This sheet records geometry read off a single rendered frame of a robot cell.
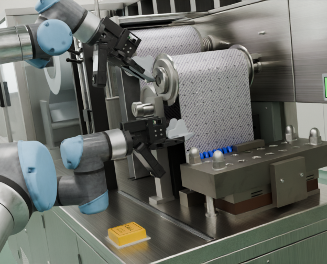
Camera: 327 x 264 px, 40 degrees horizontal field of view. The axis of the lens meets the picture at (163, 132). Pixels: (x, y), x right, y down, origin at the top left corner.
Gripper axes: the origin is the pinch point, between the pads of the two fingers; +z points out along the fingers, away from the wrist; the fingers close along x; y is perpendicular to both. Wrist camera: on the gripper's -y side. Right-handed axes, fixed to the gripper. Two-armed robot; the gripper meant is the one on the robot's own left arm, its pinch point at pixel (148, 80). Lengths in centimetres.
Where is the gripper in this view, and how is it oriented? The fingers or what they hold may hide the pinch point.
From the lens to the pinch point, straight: 127.8
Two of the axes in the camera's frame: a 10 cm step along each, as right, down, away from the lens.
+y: 4.7, -8.7, 1.6
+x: -4.6, -0.9, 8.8
